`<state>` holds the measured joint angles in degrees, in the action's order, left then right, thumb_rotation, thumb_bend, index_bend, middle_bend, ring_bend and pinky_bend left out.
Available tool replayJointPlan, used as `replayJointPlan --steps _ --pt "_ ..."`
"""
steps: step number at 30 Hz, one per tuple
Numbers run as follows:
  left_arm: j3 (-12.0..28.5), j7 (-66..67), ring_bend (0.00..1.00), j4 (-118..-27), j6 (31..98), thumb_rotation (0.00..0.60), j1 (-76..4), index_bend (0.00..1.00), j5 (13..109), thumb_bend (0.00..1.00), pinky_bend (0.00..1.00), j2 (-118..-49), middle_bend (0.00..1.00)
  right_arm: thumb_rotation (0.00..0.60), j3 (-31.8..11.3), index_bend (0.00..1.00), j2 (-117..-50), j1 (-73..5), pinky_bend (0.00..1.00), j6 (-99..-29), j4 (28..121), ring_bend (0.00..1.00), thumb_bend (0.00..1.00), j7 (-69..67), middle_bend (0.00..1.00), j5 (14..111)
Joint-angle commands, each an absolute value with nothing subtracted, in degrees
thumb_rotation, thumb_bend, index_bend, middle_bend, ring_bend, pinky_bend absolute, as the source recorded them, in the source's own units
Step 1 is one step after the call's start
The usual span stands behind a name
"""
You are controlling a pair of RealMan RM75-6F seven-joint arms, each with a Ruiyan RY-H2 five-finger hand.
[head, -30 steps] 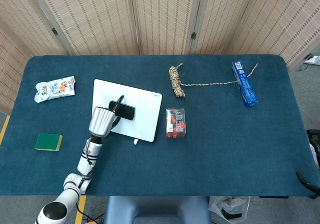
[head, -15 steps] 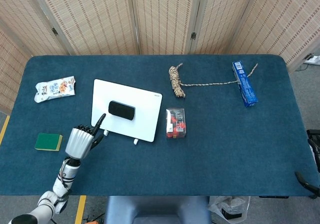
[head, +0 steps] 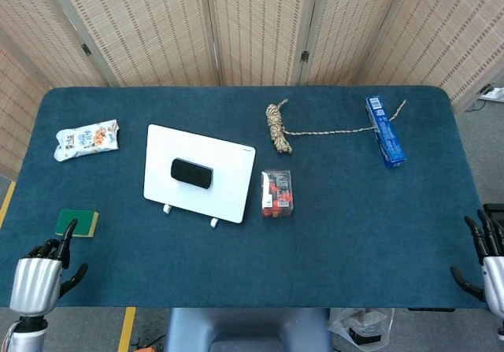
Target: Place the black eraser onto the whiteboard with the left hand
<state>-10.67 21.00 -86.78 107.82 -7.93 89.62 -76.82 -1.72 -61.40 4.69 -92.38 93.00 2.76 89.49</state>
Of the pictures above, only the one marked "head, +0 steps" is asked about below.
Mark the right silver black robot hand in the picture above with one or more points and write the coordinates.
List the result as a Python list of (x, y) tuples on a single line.
[(492, 273)]

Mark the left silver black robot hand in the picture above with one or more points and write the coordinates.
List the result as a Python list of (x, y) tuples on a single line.
[(37, 289)]

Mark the black eraser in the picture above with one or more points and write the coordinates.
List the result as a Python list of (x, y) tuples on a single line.
[(192, 173)]

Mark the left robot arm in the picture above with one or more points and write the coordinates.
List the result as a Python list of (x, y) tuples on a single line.
[(25, 334)]

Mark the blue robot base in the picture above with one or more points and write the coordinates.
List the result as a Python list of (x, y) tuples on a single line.
[(248, 330)]

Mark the green yellow sponge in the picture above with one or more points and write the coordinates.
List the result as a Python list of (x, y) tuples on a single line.
[(78, 223)]

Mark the white board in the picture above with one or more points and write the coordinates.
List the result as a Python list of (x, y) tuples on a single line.
[(197, 182)]

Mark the clear plastic bag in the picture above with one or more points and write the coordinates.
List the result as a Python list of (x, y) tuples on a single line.
[(360, 326)]

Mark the white snack bag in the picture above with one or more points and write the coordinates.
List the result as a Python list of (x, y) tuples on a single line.
[(86, 139)]

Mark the long blue box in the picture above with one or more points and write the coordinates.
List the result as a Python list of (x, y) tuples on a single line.
[(386, 131)]

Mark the white power strip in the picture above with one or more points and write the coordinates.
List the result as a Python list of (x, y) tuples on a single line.
[(494, 93)]

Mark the blue felt table cover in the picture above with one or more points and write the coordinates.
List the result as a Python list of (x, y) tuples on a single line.
[(252, 249)]

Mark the clear box with red items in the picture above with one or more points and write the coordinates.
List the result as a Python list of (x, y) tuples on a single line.
[(276, 194)]

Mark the bamboo folding screen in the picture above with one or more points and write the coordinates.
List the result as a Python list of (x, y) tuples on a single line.
[(252, 25)]

